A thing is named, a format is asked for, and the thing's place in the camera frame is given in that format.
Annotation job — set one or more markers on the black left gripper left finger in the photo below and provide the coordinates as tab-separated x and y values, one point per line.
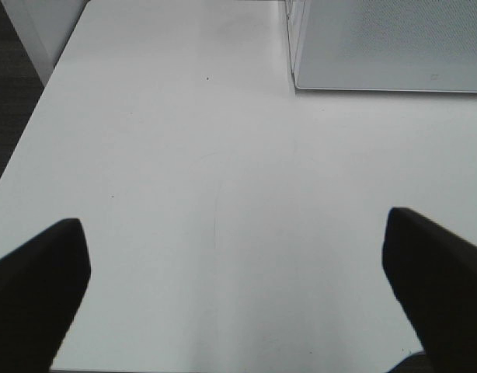
42	284

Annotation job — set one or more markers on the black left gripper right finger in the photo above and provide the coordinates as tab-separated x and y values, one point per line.
433	275

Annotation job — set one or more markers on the white microwave door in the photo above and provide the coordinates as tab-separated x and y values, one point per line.
394	42

